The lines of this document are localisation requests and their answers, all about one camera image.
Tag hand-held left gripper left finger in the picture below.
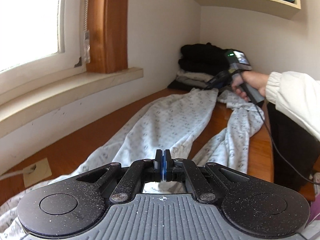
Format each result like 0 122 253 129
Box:
76 149 163 204

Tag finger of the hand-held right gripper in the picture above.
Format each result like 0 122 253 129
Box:
206 80 225 90
212 70 232 84

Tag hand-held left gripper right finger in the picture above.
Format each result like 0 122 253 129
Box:
164 149 250 204

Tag white patterned pants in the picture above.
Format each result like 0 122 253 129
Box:
0 87 265 240

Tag person's right hand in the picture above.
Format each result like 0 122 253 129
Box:
232 71 272 102

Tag white patterned folded garment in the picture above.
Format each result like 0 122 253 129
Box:
176 70 218 83

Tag black folded sweater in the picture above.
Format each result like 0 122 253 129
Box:
180 44 235 63

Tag black bag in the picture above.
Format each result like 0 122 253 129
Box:
266 102 316 193

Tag beige window sill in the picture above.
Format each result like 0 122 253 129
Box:
0 67 144 138

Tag wooden window trim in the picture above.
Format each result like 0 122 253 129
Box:
86 0 129 74

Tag beige socket plate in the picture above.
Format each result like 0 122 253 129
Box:
23 158 52 188

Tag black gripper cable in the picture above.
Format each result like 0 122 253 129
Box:
251 101 320 185

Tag clear plastic cord clip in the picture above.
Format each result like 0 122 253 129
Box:
81 30 91 64

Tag white window frame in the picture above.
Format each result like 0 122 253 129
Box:
0 0 88 80

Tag blind bead cord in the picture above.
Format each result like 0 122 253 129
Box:
81 0 91 33

